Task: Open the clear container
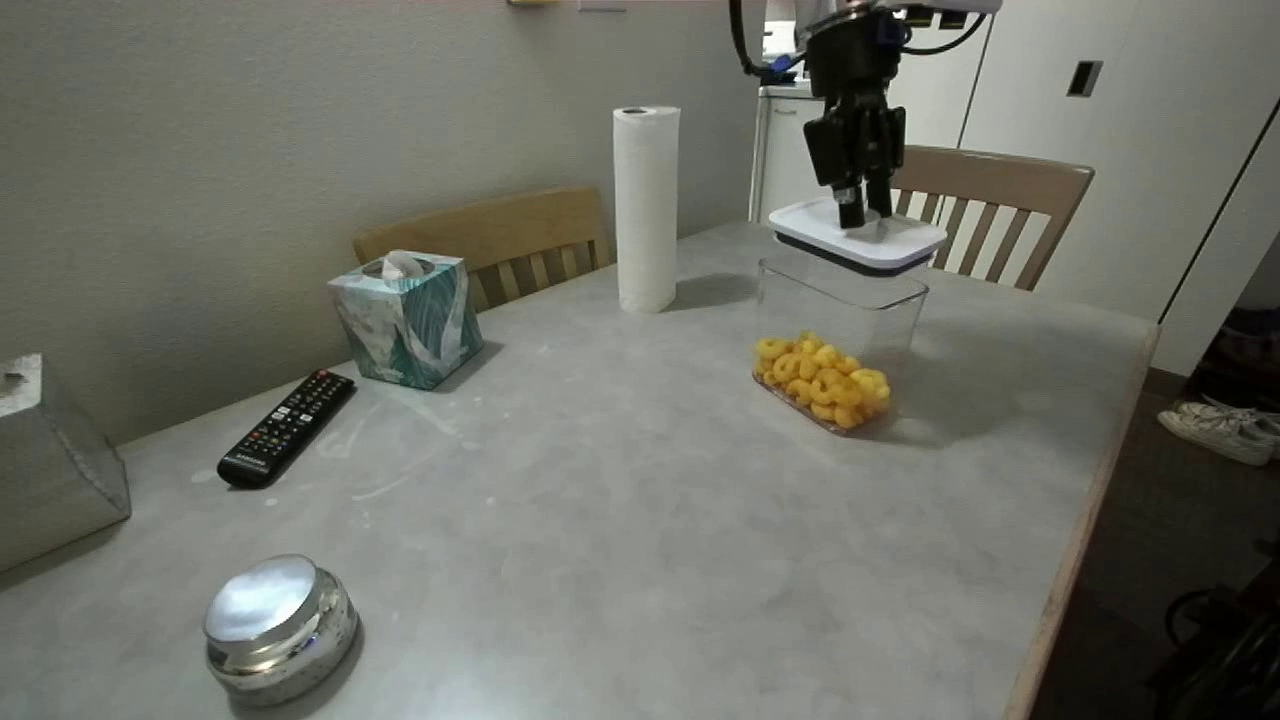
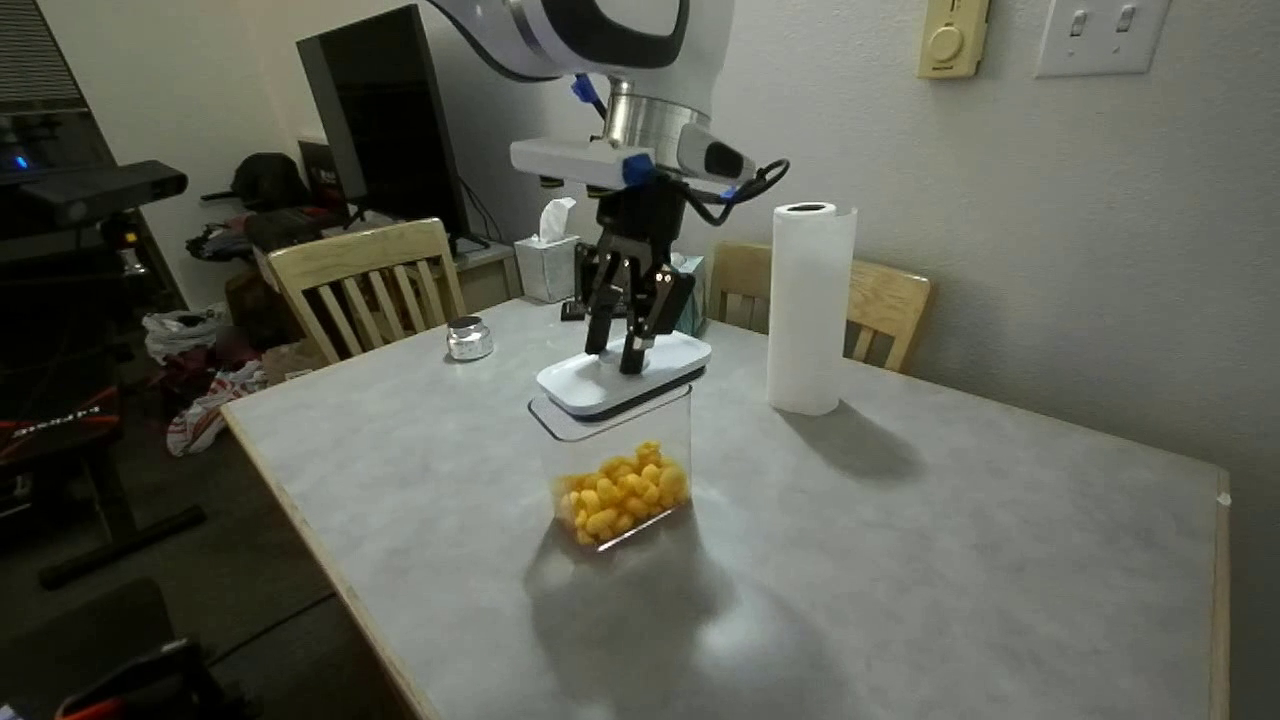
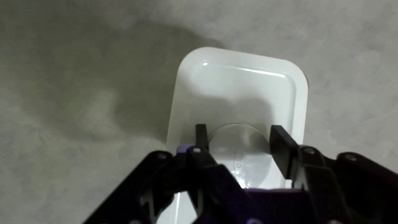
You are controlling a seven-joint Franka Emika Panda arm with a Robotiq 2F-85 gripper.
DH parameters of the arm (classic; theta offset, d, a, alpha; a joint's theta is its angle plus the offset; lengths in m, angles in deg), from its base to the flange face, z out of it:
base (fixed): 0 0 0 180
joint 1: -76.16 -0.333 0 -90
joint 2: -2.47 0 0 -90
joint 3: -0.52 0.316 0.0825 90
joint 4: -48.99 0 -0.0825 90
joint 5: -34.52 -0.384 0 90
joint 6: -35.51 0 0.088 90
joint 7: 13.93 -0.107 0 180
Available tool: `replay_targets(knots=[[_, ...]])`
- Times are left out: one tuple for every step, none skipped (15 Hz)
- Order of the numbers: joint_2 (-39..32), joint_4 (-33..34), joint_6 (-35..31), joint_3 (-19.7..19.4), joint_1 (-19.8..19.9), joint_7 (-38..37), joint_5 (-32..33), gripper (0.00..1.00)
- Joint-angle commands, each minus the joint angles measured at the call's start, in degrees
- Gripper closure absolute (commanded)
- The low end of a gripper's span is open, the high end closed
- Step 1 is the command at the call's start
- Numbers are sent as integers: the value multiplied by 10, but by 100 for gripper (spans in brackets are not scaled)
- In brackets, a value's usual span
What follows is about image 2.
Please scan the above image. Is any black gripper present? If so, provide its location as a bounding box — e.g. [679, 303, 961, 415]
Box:
[576, 175, 695, 379]

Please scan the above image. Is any pile of clothes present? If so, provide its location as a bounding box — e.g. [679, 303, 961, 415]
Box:
[159, 330, 337, 461]

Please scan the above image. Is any black stand frame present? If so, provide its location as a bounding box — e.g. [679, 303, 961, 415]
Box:
[0, 379, 206, 592]

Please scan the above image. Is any clear plastic container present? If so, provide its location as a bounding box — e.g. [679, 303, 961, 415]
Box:
[524, 379, 701, 558]

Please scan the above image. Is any white tissue box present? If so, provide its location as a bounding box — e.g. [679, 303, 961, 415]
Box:
[510, 197, 590, 309]

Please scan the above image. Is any small glass jar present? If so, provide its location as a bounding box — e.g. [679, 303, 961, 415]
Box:
[441, 312, 496, 368]

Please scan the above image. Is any white light switch plate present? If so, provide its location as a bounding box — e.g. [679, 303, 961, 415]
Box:
[1032, 0, 1174, 85]

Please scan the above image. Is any beige wall thermostat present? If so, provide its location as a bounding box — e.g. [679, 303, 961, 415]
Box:
[915, 0, 996, 85]

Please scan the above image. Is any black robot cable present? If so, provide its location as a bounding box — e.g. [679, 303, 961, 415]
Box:
[661, 131, 796, 232]

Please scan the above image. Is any light wooden chair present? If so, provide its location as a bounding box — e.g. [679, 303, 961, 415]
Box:
[260, 212, 467, 368]
[703, 236, 934, 377]

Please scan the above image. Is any teal tissue box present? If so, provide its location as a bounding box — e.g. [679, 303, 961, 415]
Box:
[666, 248, 711, 340]

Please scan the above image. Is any black monitor screen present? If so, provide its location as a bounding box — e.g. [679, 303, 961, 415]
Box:
[293, 5, 472, 248]

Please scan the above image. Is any black camera bar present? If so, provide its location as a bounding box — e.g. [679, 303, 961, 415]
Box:
[0, 157, 190, 232]

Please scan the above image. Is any white paper towel roll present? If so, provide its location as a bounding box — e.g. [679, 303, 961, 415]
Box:
[764, 197, 860, 420]

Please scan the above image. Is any white container lid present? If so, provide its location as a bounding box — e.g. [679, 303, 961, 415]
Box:
[530, 327, 717, 427]

